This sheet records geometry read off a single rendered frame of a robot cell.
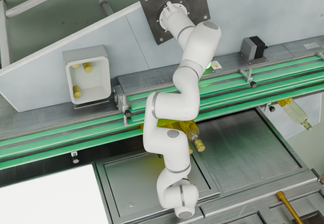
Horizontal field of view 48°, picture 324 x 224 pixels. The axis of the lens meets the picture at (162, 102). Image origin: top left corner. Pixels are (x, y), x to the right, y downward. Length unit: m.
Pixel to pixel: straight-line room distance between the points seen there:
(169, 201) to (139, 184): 0.33
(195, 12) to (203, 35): 0.40
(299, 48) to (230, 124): 0.54
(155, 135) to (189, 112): 0.13
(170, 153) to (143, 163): 0.56
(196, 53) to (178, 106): 0.20
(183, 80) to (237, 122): 0.87
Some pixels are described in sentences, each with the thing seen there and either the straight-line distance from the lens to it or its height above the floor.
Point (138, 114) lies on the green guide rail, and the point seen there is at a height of 0.94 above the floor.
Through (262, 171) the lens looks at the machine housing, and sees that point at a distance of 1.77.
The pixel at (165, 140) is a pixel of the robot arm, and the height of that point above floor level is 1.36.
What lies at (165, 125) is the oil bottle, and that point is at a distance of 1.61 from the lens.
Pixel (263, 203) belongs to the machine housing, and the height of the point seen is 1.42.
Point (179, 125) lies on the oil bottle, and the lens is 1.62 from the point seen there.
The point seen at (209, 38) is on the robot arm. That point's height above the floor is 1.14.
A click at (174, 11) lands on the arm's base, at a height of 0.82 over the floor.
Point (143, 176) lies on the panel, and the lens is 1.63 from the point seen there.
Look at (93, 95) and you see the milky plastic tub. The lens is 1.62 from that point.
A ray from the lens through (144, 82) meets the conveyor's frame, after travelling 1.63.
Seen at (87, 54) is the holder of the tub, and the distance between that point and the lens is 1.51.
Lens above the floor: 2.03
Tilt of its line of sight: 43 degrees down
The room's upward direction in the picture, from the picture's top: 152 degrees clockwise
